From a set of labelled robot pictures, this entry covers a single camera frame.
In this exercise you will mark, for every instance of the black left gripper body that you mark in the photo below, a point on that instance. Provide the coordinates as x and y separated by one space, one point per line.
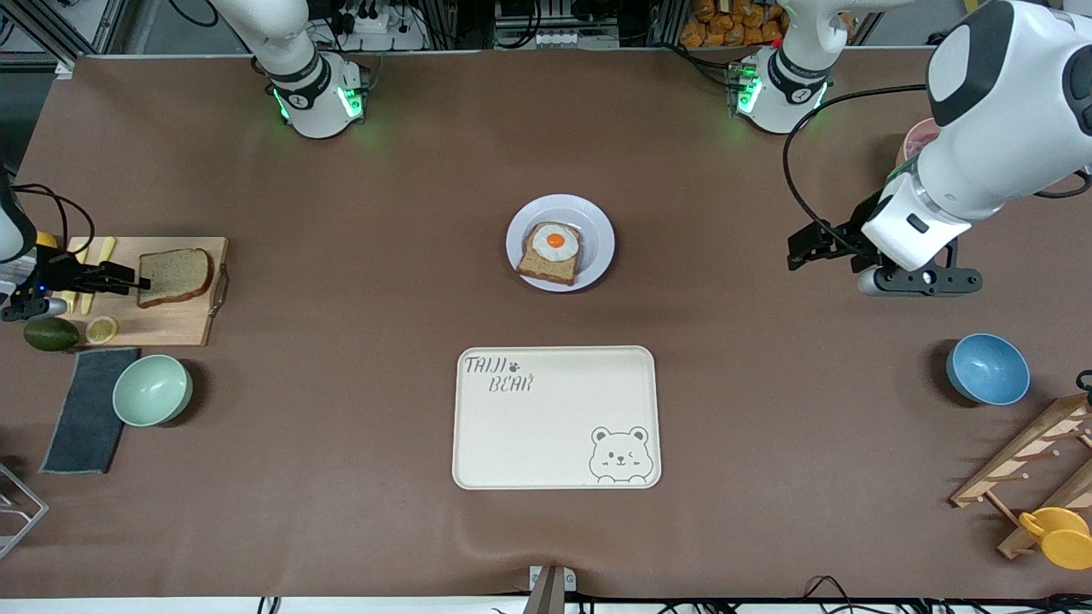
857 223

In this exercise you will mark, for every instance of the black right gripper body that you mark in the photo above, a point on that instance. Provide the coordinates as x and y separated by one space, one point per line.
58 271

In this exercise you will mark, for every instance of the plain bread slice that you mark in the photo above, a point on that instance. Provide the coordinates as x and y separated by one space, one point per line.
179 277

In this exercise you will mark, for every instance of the pale round plate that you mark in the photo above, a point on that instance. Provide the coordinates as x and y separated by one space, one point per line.
597 230

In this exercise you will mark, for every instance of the fried egg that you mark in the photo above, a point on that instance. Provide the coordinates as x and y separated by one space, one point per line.
565 251

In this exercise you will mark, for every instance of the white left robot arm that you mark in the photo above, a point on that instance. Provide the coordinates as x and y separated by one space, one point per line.
998 102

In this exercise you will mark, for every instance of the yellow plastic knife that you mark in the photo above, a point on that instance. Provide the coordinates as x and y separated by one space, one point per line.
106 250

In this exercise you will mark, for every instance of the yellow plastic fork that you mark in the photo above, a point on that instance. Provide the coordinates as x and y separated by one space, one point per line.
80 251

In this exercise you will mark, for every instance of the round yellow lemon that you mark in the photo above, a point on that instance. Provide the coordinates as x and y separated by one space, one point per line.
47 240

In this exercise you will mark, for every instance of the lemon half slice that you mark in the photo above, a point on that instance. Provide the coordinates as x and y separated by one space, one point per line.
101 330

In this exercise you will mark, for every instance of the wooden cutting board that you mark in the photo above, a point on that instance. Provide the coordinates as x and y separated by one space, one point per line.
162 328

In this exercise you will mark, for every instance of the green avocado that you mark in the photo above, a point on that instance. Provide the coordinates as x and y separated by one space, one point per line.
49 334

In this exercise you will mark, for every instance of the mint green bowl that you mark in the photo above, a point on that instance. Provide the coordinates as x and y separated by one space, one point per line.
152 390

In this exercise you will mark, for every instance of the pink bowl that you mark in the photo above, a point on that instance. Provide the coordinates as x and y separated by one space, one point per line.
917 141

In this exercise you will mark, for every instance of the dark grey cloth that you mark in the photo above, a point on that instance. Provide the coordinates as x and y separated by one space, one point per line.
85 426

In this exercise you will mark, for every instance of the blue bowl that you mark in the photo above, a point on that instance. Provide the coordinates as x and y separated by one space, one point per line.
990 371

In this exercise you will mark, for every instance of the brown table mat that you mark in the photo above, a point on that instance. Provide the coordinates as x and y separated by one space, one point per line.
341 256

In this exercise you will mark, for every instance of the orange snack bag pile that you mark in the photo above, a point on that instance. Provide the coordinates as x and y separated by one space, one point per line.
734 21

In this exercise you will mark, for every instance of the wooden drying rack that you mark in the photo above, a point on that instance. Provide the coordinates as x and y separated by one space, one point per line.
1015 452

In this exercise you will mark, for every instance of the cream bear print tray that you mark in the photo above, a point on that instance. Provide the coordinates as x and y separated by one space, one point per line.
554 426

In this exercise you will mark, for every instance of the yellow cup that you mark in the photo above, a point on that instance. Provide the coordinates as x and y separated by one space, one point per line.
1062 541

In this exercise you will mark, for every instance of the aluminium cell frame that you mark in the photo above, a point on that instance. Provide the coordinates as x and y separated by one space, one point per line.
81 30

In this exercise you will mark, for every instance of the grey metal bracket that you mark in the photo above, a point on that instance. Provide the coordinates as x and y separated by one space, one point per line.
546 597

